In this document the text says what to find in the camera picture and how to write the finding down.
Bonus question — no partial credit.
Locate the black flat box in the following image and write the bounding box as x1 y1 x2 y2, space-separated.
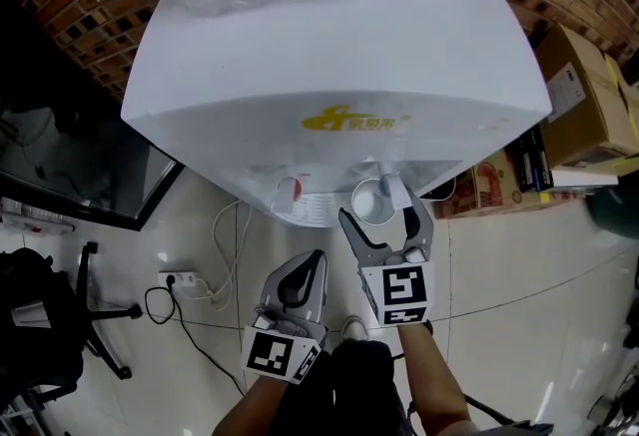
507 123 555 195

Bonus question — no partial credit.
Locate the white power cable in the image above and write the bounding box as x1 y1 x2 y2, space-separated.
196 199 253 311

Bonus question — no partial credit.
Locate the white water dispenser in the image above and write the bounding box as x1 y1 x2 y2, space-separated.
120 0 553 229

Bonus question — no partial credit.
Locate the white cup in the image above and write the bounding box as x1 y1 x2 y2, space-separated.
350 178 400 225

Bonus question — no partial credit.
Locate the red water dispenser tap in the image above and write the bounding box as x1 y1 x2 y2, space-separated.
272 176 305 215

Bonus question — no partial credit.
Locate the dark green bin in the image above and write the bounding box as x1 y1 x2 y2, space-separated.
585 183 639 241

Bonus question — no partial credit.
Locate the person's left forearm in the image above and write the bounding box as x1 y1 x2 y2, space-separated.
212 372 292 436

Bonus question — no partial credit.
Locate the black framed glass panel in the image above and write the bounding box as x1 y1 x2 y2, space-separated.
0 0 187 232

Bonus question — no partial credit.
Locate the person's dark clothing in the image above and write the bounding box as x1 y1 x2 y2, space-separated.
277 337 418 436

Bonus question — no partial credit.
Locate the white power strip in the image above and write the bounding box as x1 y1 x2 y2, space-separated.
158 269 202 296

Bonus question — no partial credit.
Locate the red printed carton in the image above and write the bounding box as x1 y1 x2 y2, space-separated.
432 149 543 220

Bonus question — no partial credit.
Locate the person's right forearm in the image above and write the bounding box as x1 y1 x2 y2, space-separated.
396 320 481 436

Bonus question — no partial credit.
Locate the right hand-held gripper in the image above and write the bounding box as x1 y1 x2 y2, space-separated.
337 192 435 328

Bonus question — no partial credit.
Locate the person's white shoe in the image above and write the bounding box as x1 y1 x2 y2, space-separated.
340 315 371 343

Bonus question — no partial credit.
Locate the yellow taped cardboard box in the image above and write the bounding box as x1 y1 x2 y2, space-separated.
603 53 639 176

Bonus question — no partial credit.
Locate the white flat box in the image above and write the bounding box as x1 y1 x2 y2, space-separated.
548 167 621 192

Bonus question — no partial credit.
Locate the black power cable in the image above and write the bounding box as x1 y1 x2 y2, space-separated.
144 285 247 396

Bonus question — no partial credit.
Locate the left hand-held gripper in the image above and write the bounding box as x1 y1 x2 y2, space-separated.
241 249 331 385

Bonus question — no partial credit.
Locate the black office chair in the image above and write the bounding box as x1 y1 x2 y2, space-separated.
0 240 144 408

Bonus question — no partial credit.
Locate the white water dispenser tap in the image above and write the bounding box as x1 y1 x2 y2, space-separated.
377 172 411 211

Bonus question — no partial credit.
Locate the large brown cardboard box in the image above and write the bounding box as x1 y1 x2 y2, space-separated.
532 22 639 170

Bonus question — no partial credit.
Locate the black strap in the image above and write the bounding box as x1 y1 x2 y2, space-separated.
462 392 556 436

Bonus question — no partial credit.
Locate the white slatted rack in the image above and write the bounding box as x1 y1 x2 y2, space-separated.
0 210 77 234

